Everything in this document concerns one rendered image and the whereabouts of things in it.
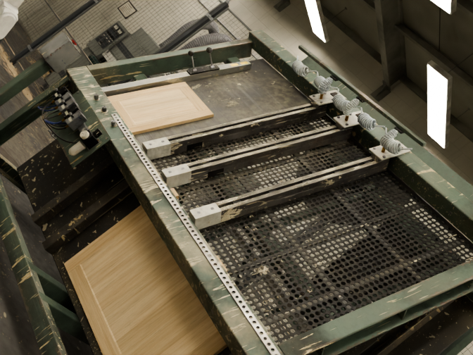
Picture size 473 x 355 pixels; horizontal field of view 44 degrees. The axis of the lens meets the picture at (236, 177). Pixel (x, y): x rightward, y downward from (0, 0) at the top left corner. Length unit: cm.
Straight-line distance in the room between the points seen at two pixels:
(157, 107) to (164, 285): 107
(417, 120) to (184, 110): 580
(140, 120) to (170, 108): 21
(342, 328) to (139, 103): 172
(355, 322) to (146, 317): 91
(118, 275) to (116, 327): 26
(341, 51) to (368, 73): 63
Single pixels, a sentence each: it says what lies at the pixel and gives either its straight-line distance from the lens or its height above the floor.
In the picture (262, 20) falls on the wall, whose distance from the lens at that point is 1024.
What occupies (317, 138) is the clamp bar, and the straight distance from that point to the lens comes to 306.
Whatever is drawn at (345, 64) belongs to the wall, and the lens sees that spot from 933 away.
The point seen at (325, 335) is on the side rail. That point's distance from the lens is 219.
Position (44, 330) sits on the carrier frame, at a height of 15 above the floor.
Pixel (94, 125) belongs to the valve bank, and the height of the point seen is 77.
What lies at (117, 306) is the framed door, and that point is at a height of 40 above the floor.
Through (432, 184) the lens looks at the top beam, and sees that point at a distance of 290.
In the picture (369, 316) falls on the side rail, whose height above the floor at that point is 123.
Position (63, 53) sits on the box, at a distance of 339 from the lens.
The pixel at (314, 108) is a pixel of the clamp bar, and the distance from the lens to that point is 329.
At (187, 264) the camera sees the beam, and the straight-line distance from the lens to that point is 235.
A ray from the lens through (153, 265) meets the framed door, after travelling 273.
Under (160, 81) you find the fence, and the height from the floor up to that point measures 119.
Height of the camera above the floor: 106
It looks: 2 degrees up
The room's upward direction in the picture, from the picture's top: 53 degrees clockwise
